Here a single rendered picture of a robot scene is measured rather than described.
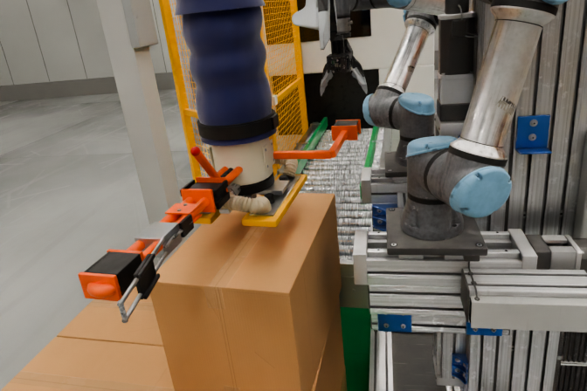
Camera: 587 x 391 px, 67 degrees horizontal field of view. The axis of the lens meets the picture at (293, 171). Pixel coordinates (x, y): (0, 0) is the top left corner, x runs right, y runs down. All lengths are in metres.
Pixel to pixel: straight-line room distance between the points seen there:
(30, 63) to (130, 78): 11.08
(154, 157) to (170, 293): 1.55
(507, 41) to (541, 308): 0.56
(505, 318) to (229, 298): 0.65
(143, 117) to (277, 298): 1.75
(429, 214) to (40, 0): 12.52
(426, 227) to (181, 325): 0.71
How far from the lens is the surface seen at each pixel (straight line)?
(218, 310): 1.23
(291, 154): 1.31
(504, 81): 0.95
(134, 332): 1.81
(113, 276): 0.82
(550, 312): 1.13
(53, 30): 13.07
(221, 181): 1.13
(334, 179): 2.88
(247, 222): 1.21
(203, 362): 1.38
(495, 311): 1.11
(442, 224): 1.11
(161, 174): 2.75
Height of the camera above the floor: 1.59
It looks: 20 degrees down
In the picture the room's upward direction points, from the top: 6 degrees counter-clockwise
